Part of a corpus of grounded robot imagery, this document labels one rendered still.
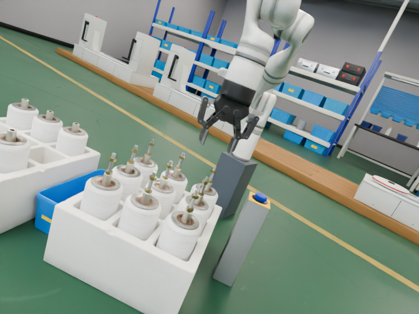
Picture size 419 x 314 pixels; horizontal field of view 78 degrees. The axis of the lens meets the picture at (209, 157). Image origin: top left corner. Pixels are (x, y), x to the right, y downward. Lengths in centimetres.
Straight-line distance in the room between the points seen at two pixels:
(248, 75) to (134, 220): 43
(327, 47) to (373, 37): 120
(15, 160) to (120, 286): 45
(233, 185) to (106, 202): 67
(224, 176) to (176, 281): 67
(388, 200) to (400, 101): 418
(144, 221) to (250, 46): 47
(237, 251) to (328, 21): 921
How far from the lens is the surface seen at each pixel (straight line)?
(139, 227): 70
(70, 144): 104
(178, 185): 89
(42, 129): 112
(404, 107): 660
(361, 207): 258
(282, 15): 58
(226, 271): 94
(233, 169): 122
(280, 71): 100
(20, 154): 89
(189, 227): 67
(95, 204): 74
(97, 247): 75
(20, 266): 87
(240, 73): 56
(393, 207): 265
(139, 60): 413
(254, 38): 57
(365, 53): 930
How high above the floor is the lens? 61
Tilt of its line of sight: 16 degrees down
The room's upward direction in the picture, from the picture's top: 22 degrees clockwise
